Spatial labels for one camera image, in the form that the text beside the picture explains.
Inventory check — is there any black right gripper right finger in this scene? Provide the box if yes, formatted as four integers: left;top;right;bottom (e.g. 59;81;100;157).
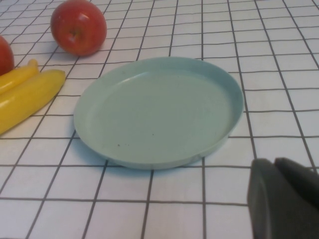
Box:
274;157;319;211

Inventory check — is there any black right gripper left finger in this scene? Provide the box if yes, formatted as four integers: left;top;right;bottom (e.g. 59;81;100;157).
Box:
246;158;319;239

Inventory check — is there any red apple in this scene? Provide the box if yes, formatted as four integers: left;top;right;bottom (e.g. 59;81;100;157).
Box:
0;35;15;76
50;0;108;56

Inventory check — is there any pale green round plate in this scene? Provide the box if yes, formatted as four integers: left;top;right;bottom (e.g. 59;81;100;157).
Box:
73;56;244;171

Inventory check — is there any white black-grid tablecloth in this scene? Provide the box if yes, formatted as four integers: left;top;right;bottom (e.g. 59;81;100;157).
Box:
0;0;319;239

